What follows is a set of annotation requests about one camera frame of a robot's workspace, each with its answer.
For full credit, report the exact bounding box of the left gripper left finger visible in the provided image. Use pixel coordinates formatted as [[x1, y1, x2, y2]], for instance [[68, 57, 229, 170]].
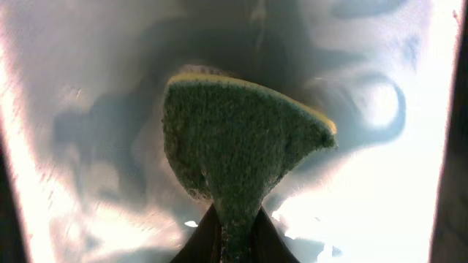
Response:
[[170, 205, 222, 263]]

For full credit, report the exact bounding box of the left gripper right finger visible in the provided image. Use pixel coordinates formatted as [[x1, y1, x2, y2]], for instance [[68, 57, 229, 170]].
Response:
[[254, 207, 299, 263]]

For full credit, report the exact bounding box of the green yellow sponge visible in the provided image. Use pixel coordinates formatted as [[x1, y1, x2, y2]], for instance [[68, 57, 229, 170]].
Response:
[[162, 73, 337, 262]]

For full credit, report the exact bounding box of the rectangular tray with soapy water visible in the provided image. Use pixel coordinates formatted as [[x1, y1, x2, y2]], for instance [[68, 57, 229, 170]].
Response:
[[1, 1, 467, 262]]

